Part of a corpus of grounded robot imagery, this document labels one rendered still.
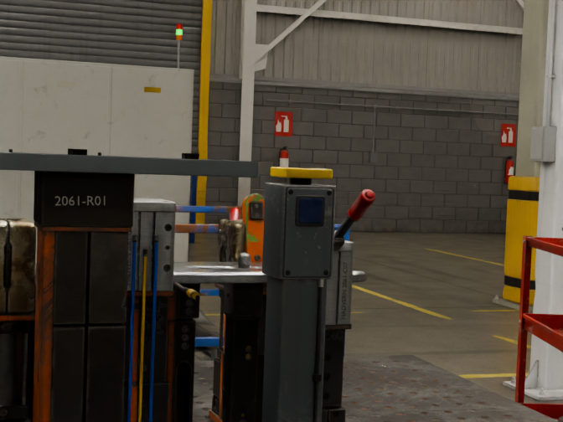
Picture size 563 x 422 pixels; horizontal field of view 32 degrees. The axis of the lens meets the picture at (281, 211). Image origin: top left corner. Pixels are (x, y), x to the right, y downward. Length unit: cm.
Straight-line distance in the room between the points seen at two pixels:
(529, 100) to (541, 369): 362
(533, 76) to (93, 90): 395
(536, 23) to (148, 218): 742
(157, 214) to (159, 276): 8
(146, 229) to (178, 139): 821
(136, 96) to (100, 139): 52
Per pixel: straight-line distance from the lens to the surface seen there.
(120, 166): 106
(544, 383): 535
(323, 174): 117
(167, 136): 944
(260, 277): 144
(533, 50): 854
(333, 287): 136
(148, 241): 126
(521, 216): 843
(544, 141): 520
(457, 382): 220
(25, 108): 926
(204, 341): 332
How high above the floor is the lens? 117
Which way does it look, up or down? 3 degrees down
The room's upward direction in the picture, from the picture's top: 2 degrees clockwise
